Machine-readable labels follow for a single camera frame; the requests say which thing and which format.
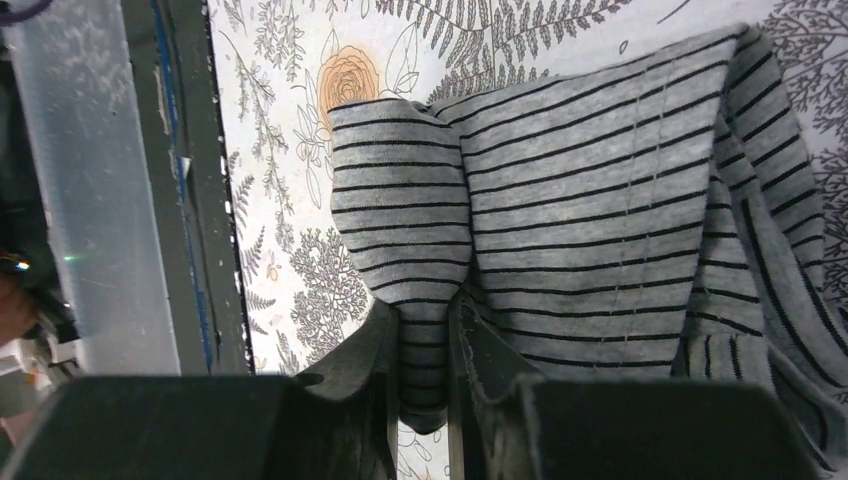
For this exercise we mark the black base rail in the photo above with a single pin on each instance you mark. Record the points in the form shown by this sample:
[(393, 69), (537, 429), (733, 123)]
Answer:
[(172, 59)]

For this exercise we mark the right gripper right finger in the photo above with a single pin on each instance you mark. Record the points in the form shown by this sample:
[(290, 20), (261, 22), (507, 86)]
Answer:
[(490, 436)]

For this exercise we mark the grey striped underwear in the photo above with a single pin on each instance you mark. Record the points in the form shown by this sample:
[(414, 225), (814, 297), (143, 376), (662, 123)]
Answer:
[(657, 218)]

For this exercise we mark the aluminium frame rails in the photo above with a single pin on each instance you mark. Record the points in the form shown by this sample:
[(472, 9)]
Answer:
[(77, 90)]

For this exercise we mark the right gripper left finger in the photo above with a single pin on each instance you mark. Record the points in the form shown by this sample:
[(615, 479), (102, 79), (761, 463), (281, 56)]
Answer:
[(346, 406)]

